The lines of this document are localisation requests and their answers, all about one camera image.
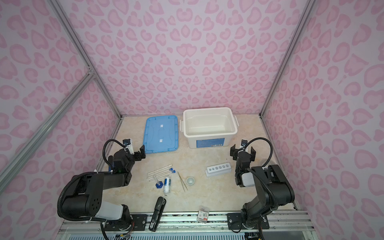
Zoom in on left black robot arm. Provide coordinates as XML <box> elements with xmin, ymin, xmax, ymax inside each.
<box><xmin>57</xmin><ymin>146</ymin><xmax>147</xmax><ymax>231</ymax></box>

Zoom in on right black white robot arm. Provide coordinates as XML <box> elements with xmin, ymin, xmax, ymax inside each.
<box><xmin>227</xmin><ymin>146</ymin><xmax>295</xmax><ymax>233</ymax></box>

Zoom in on clear round petri dish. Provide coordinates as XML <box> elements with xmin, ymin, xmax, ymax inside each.
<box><xmin>260</xmin><ymin>159</ymin><xmax>277</xmax><ymax>168</ymax></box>

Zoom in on blue plastic bin lid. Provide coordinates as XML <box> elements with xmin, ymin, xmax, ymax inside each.
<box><xmin>143</xmin><ymin>115</ymin><xmax>179</xmax><ymax>154</ymax></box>

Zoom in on white test tube rack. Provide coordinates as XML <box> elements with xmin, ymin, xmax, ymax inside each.
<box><xmin>205</xmin><ymin>163</ymin><xmax>232</xmax><ymax>177</ymax></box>

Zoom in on blue base glass funnel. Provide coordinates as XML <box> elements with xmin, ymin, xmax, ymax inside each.
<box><xmin>153</xmin><ymin>176</ymin><xmax>164</xmax><ymax>189</ymax></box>

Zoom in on white plastic storage bin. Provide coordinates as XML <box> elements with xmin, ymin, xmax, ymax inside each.
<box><xmin>180</xmin><ymin>107</ymin><xmax>239</xmax><ymax>149</ymax></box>

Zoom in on white blue small bottle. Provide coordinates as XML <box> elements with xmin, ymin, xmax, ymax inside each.
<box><xmin>164</xmin><ymin>177</ymin><xmax>171</xmax><ymax>195</ymax></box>

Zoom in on metal tweezers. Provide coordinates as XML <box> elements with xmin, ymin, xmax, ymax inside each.
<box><xmin>178</xmin><ymin>172</ymin><xmax>188</xmax><ymax>192</ymax></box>

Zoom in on small white ceramic bowl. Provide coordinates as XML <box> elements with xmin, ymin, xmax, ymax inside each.
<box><xmin>187</xmin><ymin>177</ymin><xmax>195</xmax><ymax>186</ymax></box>

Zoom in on black stapler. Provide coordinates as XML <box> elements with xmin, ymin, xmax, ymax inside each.
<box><xmin>149</xmin><ymin>197</ymin><xmax>167</xmax><ymax>232</ymax></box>

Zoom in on clear box red label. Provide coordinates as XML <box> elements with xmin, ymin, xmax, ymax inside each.
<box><xmin>197</xmin><ymin>206</ymin><xmax>210</xmax><ymax>224</ymax></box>

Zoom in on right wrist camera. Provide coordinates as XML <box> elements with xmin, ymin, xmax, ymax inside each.
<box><xmin>241</xmin><ymin>139</ymin><xmax>248</xmax><ymax>152</ymax></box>

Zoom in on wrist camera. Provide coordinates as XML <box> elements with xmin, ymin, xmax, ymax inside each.
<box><xmin>241</xmin><ymin>139</ymin><xmax>248</xmax><ymax>152</ymax></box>
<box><xmin>123</xmin><ymin>139</ymin><xmax>135</xmax><ymax>155</ymax></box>

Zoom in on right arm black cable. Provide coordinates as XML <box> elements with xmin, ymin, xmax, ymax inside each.
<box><xmin>246</xmin><ymin>137</ymin><xmax>274</xmax><ymax>168</ymax></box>

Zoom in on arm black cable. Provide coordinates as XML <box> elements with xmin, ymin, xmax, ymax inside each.
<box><xmin>102</xmin><ymin>138</ymin><xmax>127</xmax><ymax>170</ymax></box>
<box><xmin>246</xmin><ymin>137</ymin><xmax>274</xmax><ymax>168</ymax></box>

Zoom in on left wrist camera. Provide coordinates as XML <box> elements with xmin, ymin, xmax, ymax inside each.
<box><xmin>123</xmin><ymin>139</ymin><xmax>135</xmax><ymax>155</ymax></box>

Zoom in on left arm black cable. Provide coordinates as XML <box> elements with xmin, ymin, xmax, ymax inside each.
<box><xmin>102</xmin><ymin>138</ymin><xmax>127</xmax><ymax>170</ymax></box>

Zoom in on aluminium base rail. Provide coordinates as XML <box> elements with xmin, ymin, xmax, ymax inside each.
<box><xmin>56</xmin><ymin>210</ymin><xmax>318</xmax><ymax>240</ymax></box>

